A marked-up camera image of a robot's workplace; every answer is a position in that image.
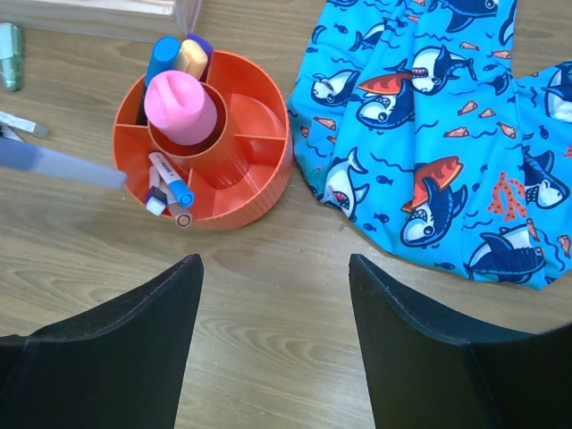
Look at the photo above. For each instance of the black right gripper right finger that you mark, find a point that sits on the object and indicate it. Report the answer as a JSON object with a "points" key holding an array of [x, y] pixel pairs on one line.
{"points": [[430, 366]]}

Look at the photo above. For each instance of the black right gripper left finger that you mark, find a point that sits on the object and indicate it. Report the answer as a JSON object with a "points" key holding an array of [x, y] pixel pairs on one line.
{"points": [[120, 364]]}

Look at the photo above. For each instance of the brown cap white marker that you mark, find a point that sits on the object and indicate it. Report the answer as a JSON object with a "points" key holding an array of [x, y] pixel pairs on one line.
{"points": [[180, 214]]}

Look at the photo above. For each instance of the dark blue cap whiteboard marker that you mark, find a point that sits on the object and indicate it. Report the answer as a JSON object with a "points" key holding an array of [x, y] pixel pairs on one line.
{"points": [[156, 199]]}

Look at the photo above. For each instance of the light blue cap white marker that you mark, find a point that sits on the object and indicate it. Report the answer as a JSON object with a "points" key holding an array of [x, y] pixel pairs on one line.
{"points": [[179, 188]]}

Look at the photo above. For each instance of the lavender cap white marker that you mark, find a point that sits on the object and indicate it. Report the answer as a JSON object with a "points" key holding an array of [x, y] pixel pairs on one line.
{"points": [[25, 157]]}

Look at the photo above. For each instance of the pink cap marker tube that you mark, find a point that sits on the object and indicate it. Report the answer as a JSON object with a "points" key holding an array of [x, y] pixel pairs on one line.
{"points": [[177, 104]]}

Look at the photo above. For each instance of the black highlighter blue cap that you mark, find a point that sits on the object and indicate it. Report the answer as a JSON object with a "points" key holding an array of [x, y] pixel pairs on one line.
{"points": [[163, 58]]}

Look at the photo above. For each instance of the pink highlighter yellow cap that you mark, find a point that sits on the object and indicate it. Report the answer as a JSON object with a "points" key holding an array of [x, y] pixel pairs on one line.
{"points": [[191, 59]]}

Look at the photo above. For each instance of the orange round divided organizer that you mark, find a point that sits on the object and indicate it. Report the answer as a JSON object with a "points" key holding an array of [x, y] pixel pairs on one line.
{"points": [[239, 172]]}

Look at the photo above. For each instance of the blue shark print cloth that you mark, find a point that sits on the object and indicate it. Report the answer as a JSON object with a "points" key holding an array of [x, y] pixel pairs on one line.
{"points": [[406, 117]]}

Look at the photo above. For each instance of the grey white eraser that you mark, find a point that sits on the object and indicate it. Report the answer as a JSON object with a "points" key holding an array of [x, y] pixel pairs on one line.
{"points": [[37, 129]]}

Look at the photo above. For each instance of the wooden rack base tray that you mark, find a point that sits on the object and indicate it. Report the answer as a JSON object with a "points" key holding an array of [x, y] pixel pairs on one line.
{"points": [[134, 20]]}

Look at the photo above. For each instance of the mint green highlighter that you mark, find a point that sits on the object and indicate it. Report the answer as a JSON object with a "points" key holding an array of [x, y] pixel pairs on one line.
{"points": [[11, 56]]}

